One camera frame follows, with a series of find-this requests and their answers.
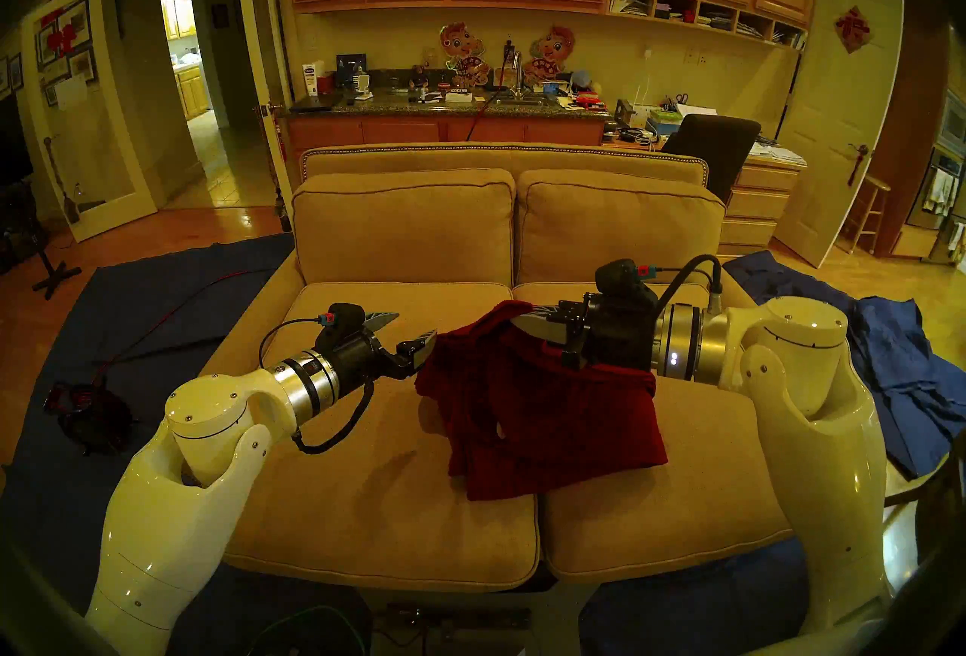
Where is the tan sofa back cushion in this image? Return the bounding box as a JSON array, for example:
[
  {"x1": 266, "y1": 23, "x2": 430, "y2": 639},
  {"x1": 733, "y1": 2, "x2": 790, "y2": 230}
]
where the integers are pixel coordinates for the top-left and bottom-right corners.
[
  {"x1": 292, "y1": 168, "x2": 517, "y2": 288},
  {"x1": 515, "y1": 168, "x2": 727, "y2": 288}
]

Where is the black office chair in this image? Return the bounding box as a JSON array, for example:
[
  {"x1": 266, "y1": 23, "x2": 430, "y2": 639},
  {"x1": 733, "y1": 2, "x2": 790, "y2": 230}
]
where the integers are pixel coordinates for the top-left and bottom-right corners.
[{"x1": 663, "y1": 114, "x2": 761, "y2": 205}]

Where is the wooden drawer desk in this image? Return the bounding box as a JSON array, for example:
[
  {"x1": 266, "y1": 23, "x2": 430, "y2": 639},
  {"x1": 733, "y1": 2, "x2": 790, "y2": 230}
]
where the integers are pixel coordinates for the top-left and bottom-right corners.
[{"x1": 604, "y1": 134, "x2": 807, "y2": 257}]

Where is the hanging dish towel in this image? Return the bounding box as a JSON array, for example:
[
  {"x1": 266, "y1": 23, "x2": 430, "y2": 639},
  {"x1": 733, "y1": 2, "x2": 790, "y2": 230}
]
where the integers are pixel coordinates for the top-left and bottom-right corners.
[{"x1": 927, "y1": 168, "x2": 958, "y2": 214}]

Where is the wooden kitchen base cabinet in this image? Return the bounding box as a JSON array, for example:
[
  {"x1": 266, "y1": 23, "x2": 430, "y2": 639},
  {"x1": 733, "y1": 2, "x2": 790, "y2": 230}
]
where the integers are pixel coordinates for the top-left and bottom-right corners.
[{"x1": 175, "y1": 64, "x2": 211, "y2": 121}]

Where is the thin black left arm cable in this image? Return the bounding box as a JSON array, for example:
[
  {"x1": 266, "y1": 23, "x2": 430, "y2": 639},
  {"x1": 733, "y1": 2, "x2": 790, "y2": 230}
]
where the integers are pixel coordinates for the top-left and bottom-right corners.
[{"x1": 259, "y1": 317, "x2": 325, "y2": 370}]

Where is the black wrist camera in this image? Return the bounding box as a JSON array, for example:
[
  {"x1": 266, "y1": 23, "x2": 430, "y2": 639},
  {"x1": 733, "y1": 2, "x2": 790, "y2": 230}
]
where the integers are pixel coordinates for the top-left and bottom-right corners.
[
  {"x1": 595, "y1": 258, "x2": 659, "y2": 310},
  {"x1": 315, "y1": 303, "x2": 369, "y2": 346}
]

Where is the black television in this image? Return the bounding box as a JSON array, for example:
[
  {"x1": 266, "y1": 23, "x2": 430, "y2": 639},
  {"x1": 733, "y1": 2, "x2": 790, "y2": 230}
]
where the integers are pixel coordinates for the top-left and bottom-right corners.
[{"x1": 0, "y1": 96, "x2": 35, "y2": 189}]

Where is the black red floor device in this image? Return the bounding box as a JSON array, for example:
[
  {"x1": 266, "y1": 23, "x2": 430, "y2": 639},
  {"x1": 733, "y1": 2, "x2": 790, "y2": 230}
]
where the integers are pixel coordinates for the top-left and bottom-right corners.
[{"x1": 43, "y1": 377, "x2": 138, "y2": 455}]

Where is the red hanging counter cable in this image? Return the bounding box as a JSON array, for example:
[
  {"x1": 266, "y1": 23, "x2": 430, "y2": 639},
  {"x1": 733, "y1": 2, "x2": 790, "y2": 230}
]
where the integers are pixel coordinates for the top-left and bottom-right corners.
[{"x1": 466, "y1": 62, "x2": 508, "y2": 142}]

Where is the black floor stand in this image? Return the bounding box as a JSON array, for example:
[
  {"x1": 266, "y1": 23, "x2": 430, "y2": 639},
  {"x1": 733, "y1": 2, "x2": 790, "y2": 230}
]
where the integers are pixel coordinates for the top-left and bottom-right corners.
[{"x1": 21, "y1": 209, "x2": 82, "y2": 300}]

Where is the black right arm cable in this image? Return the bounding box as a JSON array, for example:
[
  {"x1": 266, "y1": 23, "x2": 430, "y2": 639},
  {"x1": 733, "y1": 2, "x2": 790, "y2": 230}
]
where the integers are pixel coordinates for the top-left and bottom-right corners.
[{"x1": 653, "y1": 254, "x2": 725, "y2": 317}]

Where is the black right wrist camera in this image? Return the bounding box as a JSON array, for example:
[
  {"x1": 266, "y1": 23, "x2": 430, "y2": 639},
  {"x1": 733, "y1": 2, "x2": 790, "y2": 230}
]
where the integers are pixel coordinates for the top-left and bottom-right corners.
[{"x1": 595, "y1": 258, "x2": 659, "y2": 310}]

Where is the open wooden cubby shelf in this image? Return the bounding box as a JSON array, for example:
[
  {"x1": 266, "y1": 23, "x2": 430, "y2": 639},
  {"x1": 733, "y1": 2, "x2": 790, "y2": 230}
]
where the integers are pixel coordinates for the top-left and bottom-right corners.
[{"x1": 608, "y1": 0, "x2": 808, "y2": 51}]

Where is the tan sofa seat cushion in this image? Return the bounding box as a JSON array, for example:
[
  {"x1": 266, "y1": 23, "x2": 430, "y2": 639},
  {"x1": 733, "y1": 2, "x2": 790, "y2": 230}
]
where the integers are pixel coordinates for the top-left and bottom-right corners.
[
  {"x1": 219, "y1": 282, "x2": 541, "y2": 593},
  {"x1": 513, "y1": 282, "x2": 802, "y2": 584}
]

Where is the granite top kitchen counter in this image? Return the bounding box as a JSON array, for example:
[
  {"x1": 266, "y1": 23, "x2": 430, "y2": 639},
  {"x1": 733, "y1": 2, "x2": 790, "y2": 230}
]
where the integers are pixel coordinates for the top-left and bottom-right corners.
[{"x1": 275, "y1": 87, "x2": 614, "y2": 193}]

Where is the dark blue floor cloth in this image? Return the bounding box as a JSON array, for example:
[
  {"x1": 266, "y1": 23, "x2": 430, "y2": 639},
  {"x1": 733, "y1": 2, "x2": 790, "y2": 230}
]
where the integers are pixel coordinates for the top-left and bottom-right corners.
[
  {"x1": 580, "y1": 537, "x2": 812, "y2": 656},
  {"x1": 0, "y1": 233, "x2": 374, "y2": 656},
  {"x1": 723, "y1": 251, "x2": 966, "y2": 479}
]

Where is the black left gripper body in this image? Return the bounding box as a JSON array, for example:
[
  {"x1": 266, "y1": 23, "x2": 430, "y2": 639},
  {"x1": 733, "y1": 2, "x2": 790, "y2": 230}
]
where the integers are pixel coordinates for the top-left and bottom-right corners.
[{"x1": 323, "y1": 330, "x2": 412, "y2": 404}]

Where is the white paper stack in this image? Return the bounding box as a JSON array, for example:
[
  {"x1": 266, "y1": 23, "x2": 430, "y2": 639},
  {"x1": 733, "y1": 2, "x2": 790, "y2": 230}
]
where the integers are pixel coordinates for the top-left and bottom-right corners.
[{"x1": 747, "y1": 141, "x2": 807, "y2": 167}]

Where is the white panel door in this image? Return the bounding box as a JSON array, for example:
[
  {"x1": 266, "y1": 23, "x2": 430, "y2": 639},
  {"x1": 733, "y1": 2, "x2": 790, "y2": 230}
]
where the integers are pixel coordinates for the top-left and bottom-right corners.
[{"x1": 774, "y1": 0, "x2": 904, "y2": 269}]

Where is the white router with antennas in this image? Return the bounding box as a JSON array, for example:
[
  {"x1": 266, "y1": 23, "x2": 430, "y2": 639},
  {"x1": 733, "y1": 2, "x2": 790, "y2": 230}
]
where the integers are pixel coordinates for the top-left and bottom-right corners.
[{"x1": 630, "y1": 75, "x2": 659, "y2": 127}]

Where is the white glass french door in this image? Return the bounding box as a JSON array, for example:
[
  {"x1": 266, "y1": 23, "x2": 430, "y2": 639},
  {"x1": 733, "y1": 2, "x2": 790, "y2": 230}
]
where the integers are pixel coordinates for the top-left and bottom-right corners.
[{"x1": 21, "y1": 0, "x2": 158, "y2": 242}]

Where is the red blanket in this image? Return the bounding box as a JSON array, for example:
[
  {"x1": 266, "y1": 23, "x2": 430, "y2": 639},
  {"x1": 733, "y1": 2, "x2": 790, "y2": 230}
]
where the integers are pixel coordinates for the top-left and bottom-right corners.
[{"x1": 415, "y1": 300, "x2": 670, "y2": 502}]

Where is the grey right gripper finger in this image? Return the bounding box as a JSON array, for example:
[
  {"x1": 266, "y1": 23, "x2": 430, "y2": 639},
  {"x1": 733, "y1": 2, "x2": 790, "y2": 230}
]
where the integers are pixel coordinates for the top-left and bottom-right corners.
[{"x1": 511, "y1": 309, "x2": 574, "y2": 346}]

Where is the tan fabric sofa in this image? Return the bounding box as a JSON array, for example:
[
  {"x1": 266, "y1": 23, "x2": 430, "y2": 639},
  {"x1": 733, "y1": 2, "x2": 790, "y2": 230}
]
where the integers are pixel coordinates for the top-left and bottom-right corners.
[{"x1": 155, "y1": 143, "x2": 838, "y2": 595}]

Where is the wooden stool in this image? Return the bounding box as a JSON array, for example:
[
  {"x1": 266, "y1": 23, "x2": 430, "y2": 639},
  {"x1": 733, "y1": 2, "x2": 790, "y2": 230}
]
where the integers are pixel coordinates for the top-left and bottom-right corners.
[{"x1": 839, "y1": 175, "x2": 891, "y2": 255}]

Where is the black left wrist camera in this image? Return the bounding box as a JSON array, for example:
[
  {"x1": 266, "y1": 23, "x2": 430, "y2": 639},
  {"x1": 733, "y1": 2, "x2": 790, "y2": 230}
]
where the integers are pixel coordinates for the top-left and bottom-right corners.
[{"x1": 315, "y1": 303, "x2": 369, "y2": 346}]

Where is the black power strip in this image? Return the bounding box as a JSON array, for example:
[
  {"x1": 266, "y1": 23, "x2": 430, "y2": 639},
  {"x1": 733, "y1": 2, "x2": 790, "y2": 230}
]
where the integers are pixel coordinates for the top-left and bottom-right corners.
[{"x1": 385, "y1": 603, "x2": 533, "y2": 633}]

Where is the red fu door ornament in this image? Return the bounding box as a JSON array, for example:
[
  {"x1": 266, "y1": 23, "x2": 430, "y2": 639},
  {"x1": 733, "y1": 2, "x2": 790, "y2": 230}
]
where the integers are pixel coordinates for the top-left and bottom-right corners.
[{"x1": 834, "y1": 5, "x2": 874, "y2": 54}]

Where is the thin red floor cable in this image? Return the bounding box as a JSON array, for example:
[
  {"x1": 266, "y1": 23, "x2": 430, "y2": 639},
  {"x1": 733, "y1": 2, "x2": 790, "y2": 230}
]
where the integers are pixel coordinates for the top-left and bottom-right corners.
[{"x1": 91, "y1": 268, "x2": 278, "y2": 387}]

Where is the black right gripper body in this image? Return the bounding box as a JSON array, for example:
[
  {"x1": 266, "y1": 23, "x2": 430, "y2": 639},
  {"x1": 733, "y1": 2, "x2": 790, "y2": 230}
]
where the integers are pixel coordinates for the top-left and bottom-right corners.
[{"x1": 562, "y1": 294, "x2": 661, "y2": 371}]

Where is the cartoon figure wall decoration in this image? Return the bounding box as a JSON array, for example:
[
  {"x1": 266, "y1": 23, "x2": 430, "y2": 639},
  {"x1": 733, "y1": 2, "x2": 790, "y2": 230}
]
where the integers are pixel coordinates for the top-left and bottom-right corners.
[
  {"x1": 522, "y1": 26, "x2": 576, "y2": 88},
  {"x1": 439, "y1": 22, "x2": 491, "y2": 89}
]

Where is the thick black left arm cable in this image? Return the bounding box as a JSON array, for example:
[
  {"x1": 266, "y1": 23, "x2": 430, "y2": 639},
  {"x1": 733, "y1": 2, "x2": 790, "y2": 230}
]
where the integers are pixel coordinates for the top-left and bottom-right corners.
[{"x1": 291, "y1": 381, "x2": 376, "y2": 457}]

